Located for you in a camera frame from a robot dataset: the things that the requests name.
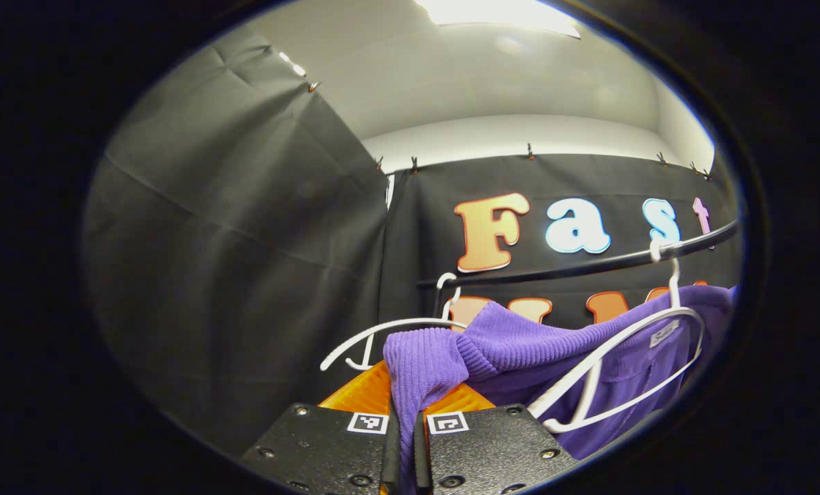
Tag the row of small backdrop clips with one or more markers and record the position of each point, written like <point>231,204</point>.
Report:
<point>530,152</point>

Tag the black clothes rack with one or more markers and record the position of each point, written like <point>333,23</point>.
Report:
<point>589,265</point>

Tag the ceiling light panel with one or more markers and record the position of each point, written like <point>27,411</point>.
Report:
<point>499,12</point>

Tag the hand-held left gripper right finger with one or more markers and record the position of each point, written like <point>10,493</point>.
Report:
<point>492,447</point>

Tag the white plastic hanger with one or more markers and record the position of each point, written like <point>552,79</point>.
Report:
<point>410,320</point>
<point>673,289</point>

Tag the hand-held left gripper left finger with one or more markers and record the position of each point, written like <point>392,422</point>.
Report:
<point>327,447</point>

